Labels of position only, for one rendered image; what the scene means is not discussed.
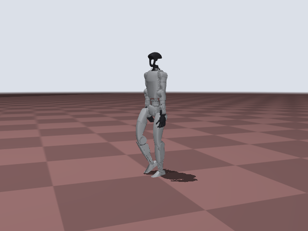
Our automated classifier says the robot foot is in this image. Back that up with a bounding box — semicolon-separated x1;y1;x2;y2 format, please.
144;160;157;173
151;170;166;178

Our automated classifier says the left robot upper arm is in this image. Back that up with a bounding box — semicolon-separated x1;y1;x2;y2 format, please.
157;71;167;97

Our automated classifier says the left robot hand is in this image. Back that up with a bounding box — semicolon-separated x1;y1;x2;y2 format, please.
156;110;166;128

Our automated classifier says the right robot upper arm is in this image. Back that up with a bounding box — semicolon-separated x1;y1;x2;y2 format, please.
144;72;148;95

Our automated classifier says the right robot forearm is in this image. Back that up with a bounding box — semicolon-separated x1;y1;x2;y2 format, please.
144;94;151;107

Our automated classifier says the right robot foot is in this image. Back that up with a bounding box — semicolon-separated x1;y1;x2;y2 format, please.
144;160;157;173

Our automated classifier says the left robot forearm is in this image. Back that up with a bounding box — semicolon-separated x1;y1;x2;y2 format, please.
159;90;166;115

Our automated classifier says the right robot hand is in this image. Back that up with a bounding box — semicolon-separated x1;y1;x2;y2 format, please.
145;106;154;122

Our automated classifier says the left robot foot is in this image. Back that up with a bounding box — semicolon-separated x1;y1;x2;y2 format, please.
151;170;166;178

